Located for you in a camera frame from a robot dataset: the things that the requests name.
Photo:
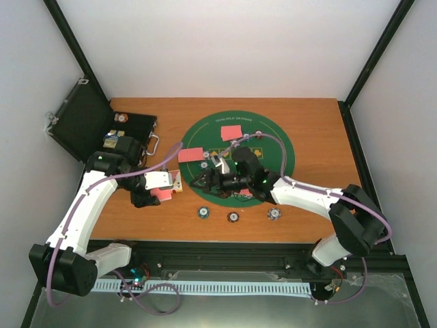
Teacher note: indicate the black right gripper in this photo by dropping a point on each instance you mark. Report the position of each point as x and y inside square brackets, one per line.
[209, 174]

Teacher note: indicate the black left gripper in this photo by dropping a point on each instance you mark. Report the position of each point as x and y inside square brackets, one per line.
[144, 199]

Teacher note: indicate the brown 100 chip stack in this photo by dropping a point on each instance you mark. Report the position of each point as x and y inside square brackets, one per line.
[233, 217]

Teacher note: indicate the red card seat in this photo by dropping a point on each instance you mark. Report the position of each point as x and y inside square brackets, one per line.
[229, 133]
[190, 155]

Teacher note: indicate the purple white chip stack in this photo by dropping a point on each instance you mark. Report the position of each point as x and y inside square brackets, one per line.
[274, 214]

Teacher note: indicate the blue 50 chip stack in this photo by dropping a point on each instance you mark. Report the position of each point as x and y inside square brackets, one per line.
[203, 212]

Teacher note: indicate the red card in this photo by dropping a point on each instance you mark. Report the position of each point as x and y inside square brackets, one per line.
[245, 193]

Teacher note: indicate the red playing card deck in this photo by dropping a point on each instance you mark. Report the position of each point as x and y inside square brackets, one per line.
[162, 194]

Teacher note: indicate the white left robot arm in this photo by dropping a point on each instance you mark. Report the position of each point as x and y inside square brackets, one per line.
[63, 263]

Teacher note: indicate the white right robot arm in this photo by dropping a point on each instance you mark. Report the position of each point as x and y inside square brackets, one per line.
[357, 222]

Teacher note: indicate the round green poker mat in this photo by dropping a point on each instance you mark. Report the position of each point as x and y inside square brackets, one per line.
[206, 133]

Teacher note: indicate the yellow playing card box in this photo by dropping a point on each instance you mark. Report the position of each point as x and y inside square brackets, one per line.
[177, 181]

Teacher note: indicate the blue chips in case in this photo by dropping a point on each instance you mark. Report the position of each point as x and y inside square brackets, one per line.
[111, 139]

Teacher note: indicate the brown chips in case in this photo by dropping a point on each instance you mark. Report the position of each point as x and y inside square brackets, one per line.
[121, 117]

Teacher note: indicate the black poker chip case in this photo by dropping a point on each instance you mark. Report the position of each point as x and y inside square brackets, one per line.
[84, 118]

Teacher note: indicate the black aluminium frame rail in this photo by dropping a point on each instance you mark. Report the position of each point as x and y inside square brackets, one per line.
[289, 260]

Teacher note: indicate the silver case handle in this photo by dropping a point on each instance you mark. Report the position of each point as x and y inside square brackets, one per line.
[152, 145]

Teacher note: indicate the light blue cable duct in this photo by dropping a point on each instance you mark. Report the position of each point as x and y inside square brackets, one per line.
[206, 288]

